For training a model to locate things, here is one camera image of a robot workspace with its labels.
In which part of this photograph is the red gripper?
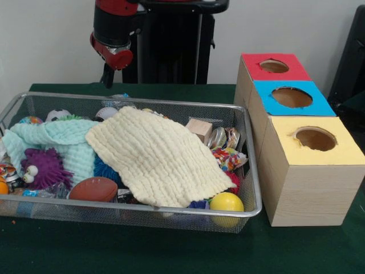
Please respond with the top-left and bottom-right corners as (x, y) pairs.
(90, 33), (134, 88)

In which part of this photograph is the clear plastic packet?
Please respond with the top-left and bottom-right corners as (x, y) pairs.
(102, 94), (133, 109)

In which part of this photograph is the clear mesh bin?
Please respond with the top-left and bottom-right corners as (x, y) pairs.
(0, 92), (263, 233)

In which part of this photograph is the white ball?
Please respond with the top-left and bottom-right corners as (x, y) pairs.
(95, 107), (119, 121)

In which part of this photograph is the small soccer ball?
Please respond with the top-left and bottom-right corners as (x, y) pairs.
(46, 109), (72, 122)

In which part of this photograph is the mint green cloth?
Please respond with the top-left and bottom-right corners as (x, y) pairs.
(3, 119), (100, 186)

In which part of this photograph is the cream yellow cloth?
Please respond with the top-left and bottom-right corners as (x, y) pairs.
(85, 106), (236, 208)

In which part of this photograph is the small wooden block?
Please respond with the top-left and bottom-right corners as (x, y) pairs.
(186, 118), (213, 143)

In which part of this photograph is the purple spiky toy with eyes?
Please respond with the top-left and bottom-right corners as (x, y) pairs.
(21, 148), (74, 191)

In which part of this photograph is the brown toy football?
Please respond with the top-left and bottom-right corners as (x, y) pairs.
(68, 177), (119, 202)

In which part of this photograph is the colourful crinkly packet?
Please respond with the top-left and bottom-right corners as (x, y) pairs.
(212, 147), (249, 172)

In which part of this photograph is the yellow ball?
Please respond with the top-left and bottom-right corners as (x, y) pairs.
(209, 192), (245, 228)

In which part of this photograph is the dark green table cloth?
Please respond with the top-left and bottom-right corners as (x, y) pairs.
(0, 83), (365, 274)

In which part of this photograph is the black chair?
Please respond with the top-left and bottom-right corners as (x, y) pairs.
(328, 6), (365, 115)

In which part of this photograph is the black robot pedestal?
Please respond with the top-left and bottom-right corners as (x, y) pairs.
(110, 0), (229, 85)

